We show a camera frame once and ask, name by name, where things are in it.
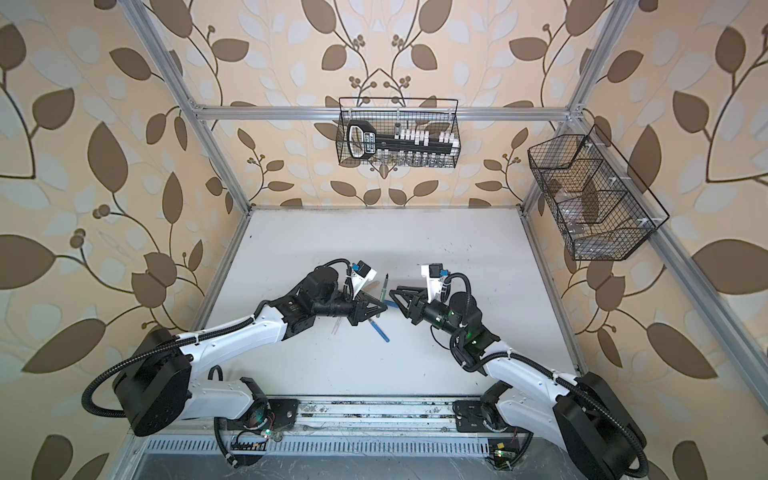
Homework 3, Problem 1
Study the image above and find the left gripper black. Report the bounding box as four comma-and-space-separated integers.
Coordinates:
312, 289, 389, 326

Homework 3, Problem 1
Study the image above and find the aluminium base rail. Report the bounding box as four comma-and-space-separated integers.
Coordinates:
128, 395, 628, 460

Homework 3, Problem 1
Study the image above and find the pink clear pen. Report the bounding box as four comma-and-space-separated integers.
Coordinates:
331, 318, 342, 335

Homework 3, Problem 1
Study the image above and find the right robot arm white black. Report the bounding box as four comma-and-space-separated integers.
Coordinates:
389, 287, 650, 479

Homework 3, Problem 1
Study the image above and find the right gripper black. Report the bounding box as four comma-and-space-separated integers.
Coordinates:
392, 285, 466, 343

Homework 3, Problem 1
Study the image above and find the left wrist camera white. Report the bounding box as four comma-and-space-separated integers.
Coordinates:
350, 260, 377, 297

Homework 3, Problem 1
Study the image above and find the tan pen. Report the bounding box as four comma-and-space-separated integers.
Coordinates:
380, 274, 389, 302

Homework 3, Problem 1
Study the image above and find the black white tool in basket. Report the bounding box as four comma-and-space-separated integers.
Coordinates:
337, 120, 461, 161

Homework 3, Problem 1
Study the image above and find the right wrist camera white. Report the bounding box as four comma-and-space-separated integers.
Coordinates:
420, 263, 449, 302

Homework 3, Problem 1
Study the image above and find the black wire basket back wall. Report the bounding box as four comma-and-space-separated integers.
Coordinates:
335, 95, 462, 169

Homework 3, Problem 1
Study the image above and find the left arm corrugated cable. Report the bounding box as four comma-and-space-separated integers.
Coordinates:
81, 257, 355, 419

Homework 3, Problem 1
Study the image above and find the aluminium frame back crossbar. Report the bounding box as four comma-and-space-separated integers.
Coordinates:
193, 105, 571, 122

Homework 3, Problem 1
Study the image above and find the blue pen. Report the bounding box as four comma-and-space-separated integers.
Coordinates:
369, 320, 390, 343

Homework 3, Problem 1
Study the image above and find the black wire basket wall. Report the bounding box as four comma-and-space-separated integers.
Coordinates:
527, 125, 669, 261
335, 95, 462, 169

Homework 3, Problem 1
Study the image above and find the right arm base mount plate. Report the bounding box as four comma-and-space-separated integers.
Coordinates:
451, 399, 541, 434

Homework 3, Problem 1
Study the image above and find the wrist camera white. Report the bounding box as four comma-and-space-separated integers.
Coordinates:
420, 263, 449, 302
350, 260, 377, 297

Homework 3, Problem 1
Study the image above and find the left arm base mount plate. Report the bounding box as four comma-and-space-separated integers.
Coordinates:
221, 398, 300, 431

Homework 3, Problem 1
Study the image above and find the black wire basket right wall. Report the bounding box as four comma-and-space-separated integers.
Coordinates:
527, 125, 669, 261

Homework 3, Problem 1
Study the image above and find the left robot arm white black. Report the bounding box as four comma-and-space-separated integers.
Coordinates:
113, 261, 387, 437

